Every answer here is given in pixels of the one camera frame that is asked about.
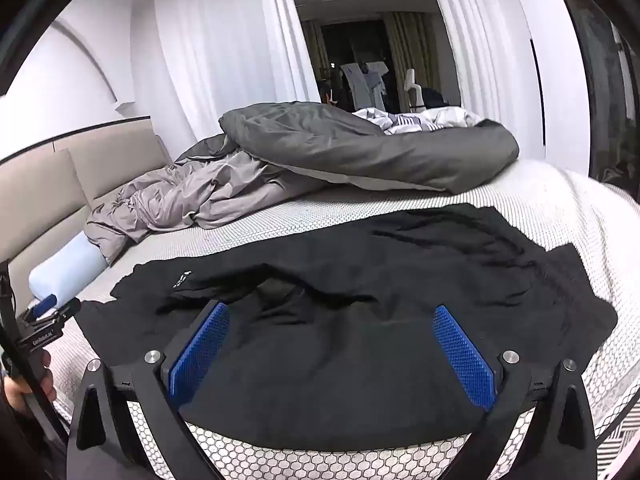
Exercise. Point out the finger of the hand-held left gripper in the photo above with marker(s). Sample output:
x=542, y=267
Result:
x=44, y=305

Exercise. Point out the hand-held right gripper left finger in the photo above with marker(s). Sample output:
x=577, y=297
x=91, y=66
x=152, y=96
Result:
x=200, y=350

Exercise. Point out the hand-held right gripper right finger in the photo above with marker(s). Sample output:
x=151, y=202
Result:
x=465, y=360

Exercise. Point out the black pants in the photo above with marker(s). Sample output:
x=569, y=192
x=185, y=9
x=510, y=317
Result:
x=350, y=310

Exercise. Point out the person's left hand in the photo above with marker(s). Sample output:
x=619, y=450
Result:
x=15, y=392

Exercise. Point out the light blue pillow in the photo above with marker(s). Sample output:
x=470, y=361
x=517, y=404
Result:
x=65, y=270

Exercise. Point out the beige padded headboard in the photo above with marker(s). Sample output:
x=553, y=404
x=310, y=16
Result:
x=50, y=185

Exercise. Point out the light grey bed sheet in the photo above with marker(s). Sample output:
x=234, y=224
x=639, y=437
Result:
x=200, y=195

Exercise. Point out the black and white patterned rug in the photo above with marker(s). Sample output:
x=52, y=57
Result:
x=617, y=435

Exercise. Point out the dark grey duvet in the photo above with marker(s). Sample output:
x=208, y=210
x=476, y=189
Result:
x=400, y=155

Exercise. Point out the white patterned bedding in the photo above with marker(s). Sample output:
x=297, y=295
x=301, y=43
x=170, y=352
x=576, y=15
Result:
x=425, y=120

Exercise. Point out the white chair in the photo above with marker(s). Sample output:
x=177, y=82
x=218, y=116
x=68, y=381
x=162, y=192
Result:
x=412, y=90

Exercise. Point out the hanging grey shirts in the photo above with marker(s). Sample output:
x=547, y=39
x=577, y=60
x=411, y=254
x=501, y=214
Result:
x=362, y=85

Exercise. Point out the white curtain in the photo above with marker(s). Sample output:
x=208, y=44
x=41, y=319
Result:
x=490, y=60
x=225, y=35

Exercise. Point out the olive curtain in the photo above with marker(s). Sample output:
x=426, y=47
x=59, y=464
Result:
x=410, y=50

